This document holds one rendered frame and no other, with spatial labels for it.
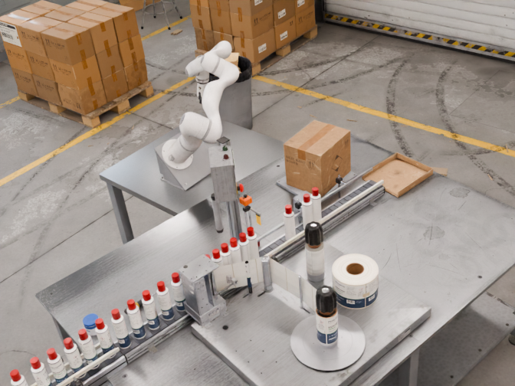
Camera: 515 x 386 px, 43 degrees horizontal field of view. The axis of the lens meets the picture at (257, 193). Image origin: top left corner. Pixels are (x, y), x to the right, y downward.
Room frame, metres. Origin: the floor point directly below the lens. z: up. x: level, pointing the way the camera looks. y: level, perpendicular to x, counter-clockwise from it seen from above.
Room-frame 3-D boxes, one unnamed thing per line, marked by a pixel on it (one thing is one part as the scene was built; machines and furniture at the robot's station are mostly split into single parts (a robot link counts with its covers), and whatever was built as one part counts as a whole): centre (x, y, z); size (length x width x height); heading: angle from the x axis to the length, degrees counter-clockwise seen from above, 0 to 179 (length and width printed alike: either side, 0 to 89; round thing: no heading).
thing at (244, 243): (2.35, 0.09, 0.98); 0.05 x 0.05 x 0.20
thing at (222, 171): (2.42, 0.14, 1.38); 0.17 x 0.10 x 0.19; 2
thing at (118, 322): (1.94, 0.63, 0.98); 0.05 x 0.05 x 0.20
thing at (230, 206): (2.51, 0.12, 1.16); 0.04 x 0.04 x 0.67; 37
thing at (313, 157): (3.07, -0.36, 0.99); 0.30 x 0.24 x 0.27; 138
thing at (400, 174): (3.02, -0.79, 0.85); 0.30 x 0.26 x 0.04; 127
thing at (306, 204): (2.59, -0.24, 0.98); 0.05 x 0.05 x 0.20
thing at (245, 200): (2.45, 0.04, 1.05); 0.10 x 0.04 x 0.33; 37
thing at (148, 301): (2.03, 0.51, 0.98); 0.05 x 0.05 x 0.20
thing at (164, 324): (2.42, 0.00, 0.86); 1.65 x 0.08 x 0.04; 127
